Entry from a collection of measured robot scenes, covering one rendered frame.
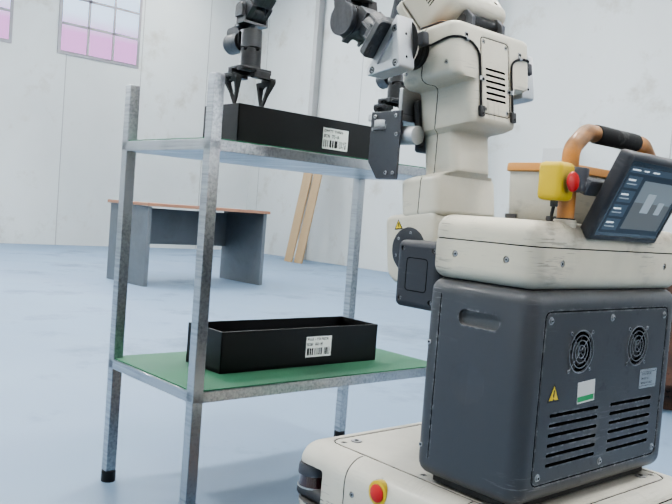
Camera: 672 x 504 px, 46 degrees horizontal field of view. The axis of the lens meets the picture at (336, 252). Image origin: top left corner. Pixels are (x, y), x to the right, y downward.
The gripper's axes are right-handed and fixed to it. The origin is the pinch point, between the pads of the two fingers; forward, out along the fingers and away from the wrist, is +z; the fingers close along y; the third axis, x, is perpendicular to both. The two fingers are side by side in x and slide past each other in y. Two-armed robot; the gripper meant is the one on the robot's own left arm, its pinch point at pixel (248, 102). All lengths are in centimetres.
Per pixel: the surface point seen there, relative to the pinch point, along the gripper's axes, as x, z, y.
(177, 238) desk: -528, 42, -278
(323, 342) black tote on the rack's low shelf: 4, 66, -28
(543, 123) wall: -378, -118, -678
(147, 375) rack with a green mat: -4, 73, 23
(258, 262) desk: -475, 62, -342
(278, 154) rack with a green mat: 20.0, 15.3, 3.6
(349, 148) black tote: 5.3, 8.7, -32.7
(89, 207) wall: -964, 6, -371
